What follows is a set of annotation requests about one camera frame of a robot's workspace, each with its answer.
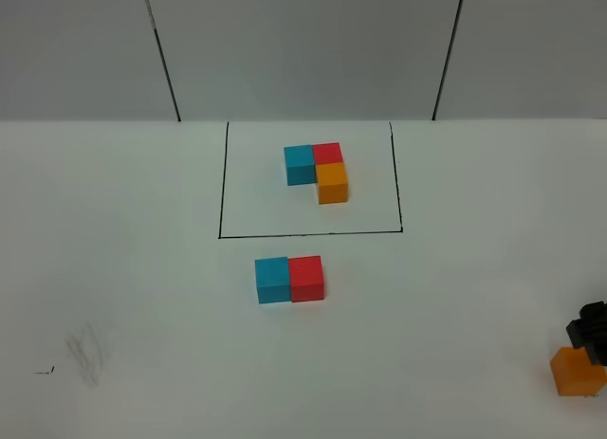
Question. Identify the blue template cube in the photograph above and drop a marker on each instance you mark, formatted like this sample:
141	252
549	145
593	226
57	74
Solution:
300	165

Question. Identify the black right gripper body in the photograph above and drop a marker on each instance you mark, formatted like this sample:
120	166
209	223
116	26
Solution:
590	327

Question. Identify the red template cube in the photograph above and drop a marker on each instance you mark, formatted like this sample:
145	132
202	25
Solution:
327	153

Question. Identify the orange template cube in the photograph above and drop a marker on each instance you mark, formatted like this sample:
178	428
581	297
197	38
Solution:
332	183

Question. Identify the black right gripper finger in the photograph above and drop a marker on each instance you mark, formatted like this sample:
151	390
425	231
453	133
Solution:
588	346

